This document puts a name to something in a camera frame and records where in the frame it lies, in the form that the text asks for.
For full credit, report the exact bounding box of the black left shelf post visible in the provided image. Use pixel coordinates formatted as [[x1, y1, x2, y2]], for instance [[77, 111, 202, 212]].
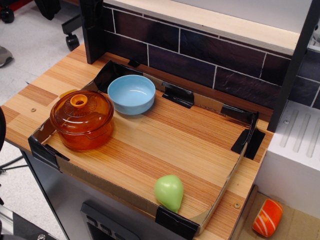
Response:
[[79, 0, 106, 64]]

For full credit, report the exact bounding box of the orange transparent pot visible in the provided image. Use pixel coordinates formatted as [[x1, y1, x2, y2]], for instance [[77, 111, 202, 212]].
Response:
[[50, 89, 114, 151]]

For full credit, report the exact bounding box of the black office chair base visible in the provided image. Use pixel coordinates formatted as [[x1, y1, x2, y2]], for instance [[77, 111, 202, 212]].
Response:
[[34, 0, 82, 52]]

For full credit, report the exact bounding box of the orange salmon sushi toy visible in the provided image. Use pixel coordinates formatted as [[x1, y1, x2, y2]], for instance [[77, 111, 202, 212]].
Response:
[[252, 198, 283, 237]]

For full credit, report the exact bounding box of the light wooden shelf board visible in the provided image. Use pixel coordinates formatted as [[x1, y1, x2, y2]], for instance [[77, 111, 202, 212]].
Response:
[[104, 0, 300, 56]]

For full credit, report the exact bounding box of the white toy sink drainboard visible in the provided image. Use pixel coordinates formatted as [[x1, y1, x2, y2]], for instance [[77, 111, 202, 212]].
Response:
[[255, 101, 320, 218]]

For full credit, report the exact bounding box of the grey shoe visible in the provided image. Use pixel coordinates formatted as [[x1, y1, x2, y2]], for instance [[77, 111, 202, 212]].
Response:
[[0, 46, 14, 68]]

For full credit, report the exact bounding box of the light blue bowl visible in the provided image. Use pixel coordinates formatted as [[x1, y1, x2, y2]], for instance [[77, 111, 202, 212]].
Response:
[[107, 74, 156, 116]]

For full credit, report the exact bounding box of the black control panel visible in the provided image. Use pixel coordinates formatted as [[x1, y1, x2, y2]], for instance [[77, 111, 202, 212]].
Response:
[[80, 200, 142, 240]]

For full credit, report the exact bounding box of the cardboard fence with black tape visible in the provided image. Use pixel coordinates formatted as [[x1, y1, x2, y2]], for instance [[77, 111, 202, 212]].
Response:
[[28, 61, 268, 240]]

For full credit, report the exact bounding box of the green toy pear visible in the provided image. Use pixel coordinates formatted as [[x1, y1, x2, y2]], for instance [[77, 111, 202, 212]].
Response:
[[154, 175, 184, 213]]

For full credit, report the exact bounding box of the black shelf post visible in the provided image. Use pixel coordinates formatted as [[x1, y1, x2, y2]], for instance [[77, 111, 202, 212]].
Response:
[[79, 0, 106, 64], [267, 0, 320, 133]]

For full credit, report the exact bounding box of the black right shelf post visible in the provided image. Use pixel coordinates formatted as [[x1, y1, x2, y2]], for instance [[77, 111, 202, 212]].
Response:
[[267, 0, 320, 133]]

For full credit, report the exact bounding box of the orange pot lid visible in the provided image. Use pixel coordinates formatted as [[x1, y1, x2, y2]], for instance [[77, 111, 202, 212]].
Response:
[[50, 90, 114, 135]]

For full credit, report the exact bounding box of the dark brick tile backsplash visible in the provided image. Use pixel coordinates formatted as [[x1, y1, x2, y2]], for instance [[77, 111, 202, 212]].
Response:
[[101, 5, 320, 110]]

